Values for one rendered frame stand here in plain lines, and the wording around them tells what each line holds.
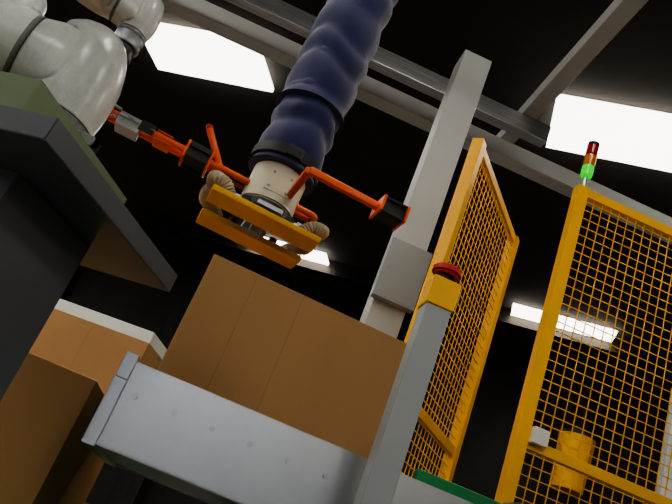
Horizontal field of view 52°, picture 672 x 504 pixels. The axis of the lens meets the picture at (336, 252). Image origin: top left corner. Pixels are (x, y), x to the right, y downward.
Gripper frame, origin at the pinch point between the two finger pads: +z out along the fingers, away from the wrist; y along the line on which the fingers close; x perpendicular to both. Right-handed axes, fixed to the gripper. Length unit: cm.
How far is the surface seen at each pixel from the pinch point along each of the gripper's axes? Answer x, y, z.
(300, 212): -69, -1, 1
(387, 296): -131, 81, -21
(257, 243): -62, 8, 13
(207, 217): -45.0, 7.4, 13.2
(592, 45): -184, 60, -195
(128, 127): -13.3, -1.5, 2.9
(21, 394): -26, -15, 82
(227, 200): -48, -11, 13
